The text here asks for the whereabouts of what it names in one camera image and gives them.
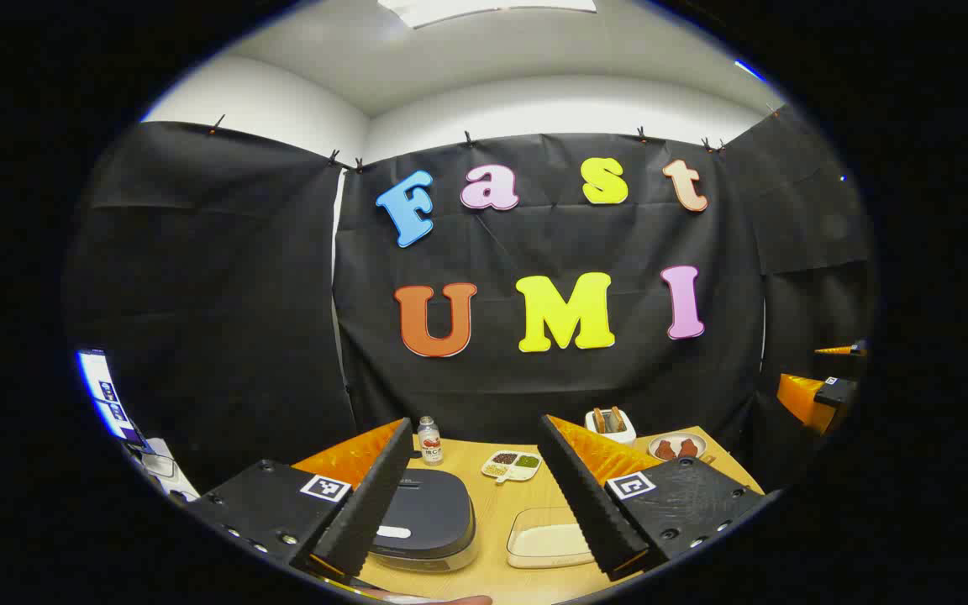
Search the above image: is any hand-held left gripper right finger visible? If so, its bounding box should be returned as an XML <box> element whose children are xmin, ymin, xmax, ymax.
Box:
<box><xmin>537</xmin><ymin>414</ymin><xmax>766</xmax><ymax>582</ymax></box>

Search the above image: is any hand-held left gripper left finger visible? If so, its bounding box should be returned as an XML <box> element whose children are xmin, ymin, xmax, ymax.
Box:
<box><xmin>186</xmin><ymin>418</ymin><xmax>414</xmax><ymax>577</ymax></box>

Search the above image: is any clear rice container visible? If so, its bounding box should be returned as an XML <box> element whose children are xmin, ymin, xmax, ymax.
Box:
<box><xmin>506</xmin><ymin>507</ymin><xmax>598</xmax><ymax>570</ymax></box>

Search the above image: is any dark grey rice cooker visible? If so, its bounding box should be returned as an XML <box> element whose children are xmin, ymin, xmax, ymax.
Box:
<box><xmin>366</xmin><ymin>468</ymin><xmax>478</xmax><ymax>574</ymax></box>

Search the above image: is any white toaster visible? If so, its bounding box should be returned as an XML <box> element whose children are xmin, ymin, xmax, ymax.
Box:
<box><xmin>585</xmin><ymin>407</ymin><xmax>638</xmax><ymax>445</ymax></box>

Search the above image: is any small clear drink bottle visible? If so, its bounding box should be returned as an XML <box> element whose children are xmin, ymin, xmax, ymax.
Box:
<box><xmin>417</xmin><ymin>416</ymin><xmax>444</xmax><ymax>466</ymax></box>

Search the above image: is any white divided bean dish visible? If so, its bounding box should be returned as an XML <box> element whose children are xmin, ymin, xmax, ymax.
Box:
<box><xmin>481</xmin><ymin>450</ymin><xmax>543</xmax><ymax>484</ymax></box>

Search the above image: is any white round plate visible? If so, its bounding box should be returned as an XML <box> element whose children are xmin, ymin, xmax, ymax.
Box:
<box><xmin>649</xmin><ymin>432</ymin><xmax>708</xmax><ymax>462</ymax></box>

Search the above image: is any white side desk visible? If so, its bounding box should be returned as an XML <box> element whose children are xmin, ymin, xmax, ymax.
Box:
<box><xmin>127</xmin><ymin>437</ymin><xmax>201</xmax><ymax>503</ymax></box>

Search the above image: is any black backdrop cloth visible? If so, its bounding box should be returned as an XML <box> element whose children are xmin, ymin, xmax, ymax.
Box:
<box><xmin>64</xmin><ymin>105</ymin><xmax>880</xmax><ymax>497</ymax></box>

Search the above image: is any computer monitor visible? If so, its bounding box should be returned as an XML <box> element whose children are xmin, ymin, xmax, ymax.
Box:
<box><xmin>76</xmin><ymin>349</ymin><xmax>149</xmax><ymax>446</ymax></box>

